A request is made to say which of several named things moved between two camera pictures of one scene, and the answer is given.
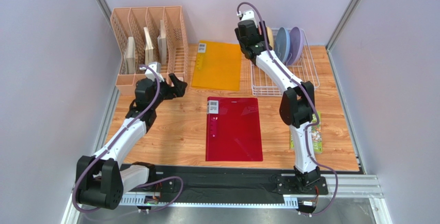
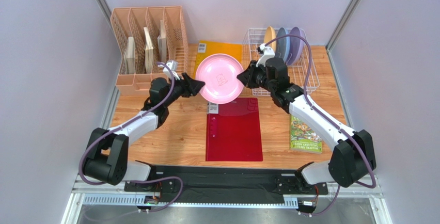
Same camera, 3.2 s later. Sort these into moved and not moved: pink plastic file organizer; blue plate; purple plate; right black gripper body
Moved: right black gripper body
Not moved: pink plastic file organizer; purple plate; blue plate
